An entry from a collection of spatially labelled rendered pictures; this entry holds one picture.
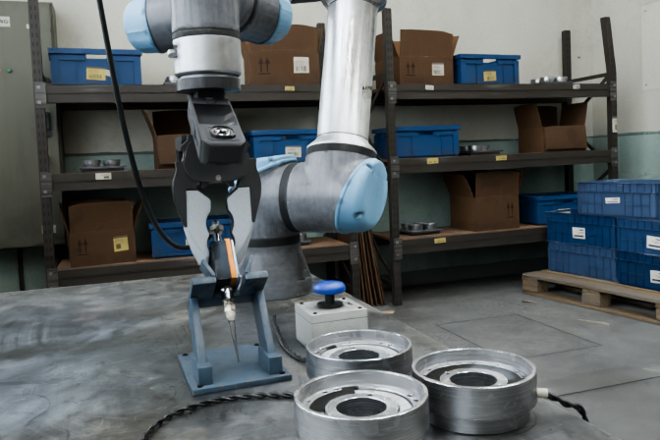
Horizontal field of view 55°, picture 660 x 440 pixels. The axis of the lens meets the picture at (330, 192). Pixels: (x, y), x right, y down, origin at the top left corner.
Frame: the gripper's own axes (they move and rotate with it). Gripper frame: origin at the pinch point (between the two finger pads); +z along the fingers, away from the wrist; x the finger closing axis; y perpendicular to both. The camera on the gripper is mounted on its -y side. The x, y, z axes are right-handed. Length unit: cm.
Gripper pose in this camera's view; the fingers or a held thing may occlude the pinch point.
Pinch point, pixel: (221, 258)
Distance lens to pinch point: 72.5
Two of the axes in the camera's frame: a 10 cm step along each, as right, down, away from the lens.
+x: -9.4, 0.6, -3.4
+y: -3.4, -0.4, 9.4
